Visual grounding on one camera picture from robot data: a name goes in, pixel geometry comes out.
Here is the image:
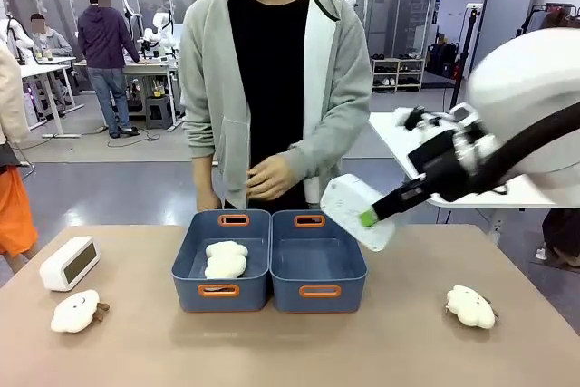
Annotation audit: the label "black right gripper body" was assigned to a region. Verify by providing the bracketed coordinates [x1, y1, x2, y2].
[407, 130, 479, 204]

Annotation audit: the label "person's left forearm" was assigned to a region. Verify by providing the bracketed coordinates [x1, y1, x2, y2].
[279, 105, 373, 180]

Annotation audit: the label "person's right forearm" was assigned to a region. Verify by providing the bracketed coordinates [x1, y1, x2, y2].
[180, 101, 227, 196]

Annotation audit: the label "white digital clock grey display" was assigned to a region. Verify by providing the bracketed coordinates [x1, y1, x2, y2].
[39, 236, 102, 293]

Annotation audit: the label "person's left hand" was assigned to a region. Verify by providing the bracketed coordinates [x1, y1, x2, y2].
[246, 153, 298, 202]

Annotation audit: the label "person's right hand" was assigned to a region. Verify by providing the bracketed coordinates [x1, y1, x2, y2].
[195, 189, 224, 214]

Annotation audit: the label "white side table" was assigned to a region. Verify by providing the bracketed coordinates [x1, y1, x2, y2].
[368, 111, 570, 209]

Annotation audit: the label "white shoe rack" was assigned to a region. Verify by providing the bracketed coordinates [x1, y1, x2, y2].
[371, 56, 428, 94]

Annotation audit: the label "black bags pile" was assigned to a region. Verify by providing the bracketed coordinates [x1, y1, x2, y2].
[425, 41, 464, 80]

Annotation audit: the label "white cloud plush toy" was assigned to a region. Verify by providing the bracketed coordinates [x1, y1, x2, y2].
[203, 240, 250, 280]
[444, 285, 498, 330]

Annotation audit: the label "person in grey hoodie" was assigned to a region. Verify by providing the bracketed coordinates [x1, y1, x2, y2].
[179, 0, 375, 225]

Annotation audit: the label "grey plastic stool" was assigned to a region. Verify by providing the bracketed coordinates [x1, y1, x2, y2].
[144, 96, 175, 131]

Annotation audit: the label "cluttered work desk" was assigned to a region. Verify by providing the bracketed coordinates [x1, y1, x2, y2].
[72, 56, 183, 133]

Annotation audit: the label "person in purple hoodie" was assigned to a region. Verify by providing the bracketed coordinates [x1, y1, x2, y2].
[76, 0, 142, 140]

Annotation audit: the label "white cloud plush brown tag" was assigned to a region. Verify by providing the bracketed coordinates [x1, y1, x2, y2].
[49, 289, 111, 334]

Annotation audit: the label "white office desk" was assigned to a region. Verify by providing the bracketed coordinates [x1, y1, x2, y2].
[18, 56, 86, 140]

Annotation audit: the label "person in orange skirt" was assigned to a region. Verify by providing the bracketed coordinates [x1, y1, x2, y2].
[0, 40, 41, 271]

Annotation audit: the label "seated person in grey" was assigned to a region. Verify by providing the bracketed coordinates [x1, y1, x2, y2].
[29, 13, 74, 61]

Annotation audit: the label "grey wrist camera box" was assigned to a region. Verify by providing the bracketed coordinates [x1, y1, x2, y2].
[448, 103, 482, 135]

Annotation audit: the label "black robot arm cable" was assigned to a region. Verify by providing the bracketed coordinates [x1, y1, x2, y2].
[466, 101, 580, 194]

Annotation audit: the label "black camera tripod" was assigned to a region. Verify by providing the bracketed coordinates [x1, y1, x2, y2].
[449, 5, 482, 112]

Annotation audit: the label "blue basket orange handles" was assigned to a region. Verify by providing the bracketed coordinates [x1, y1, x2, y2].
[270, 209, 369, 314]
[170, 208, 274, 314]

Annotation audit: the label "black floor cable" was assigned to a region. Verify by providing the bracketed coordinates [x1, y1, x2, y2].
[105, 127, 162, 149]

